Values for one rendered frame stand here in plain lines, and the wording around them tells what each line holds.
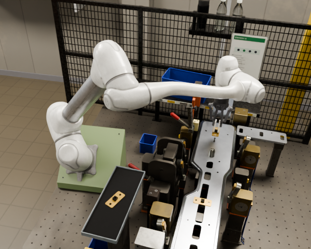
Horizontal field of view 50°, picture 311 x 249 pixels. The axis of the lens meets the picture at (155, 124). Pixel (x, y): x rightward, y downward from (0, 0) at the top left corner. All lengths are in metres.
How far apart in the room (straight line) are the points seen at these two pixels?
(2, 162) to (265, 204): 2.44
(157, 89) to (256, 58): 0.99
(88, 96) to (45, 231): 0.77
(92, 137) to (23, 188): 1.28
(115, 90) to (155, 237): 0.60
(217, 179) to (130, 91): 0.67
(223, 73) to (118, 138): 0.76
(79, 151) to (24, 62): 3.14
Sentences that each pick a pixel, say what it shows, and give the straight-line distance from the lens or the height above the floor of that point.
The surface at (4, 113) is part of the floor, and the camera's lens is 4.20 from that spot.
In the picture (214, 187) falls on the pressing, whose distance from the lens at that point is 1.67.
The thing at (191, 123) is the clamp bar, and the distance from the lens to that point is 1.87.
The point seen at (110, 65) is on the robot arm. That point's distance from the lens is 1.39.
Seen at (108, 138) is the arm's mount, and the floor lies 0.94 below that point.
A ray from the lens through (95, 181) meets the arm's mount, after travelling 2.01.
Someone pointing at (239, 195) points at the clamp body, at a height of 1.04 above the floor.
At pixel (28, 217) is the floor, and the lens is 2.94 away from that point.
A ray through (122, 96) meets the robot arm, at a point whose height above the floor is 1.50.
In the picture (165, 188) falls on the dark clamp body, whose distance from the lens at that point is 1.53.
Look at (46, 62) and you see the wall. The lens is 4.64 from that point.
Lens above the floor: 2.20
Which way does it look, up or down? 36 degrees down
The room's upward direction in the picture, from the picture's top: 2 degrees clockwise
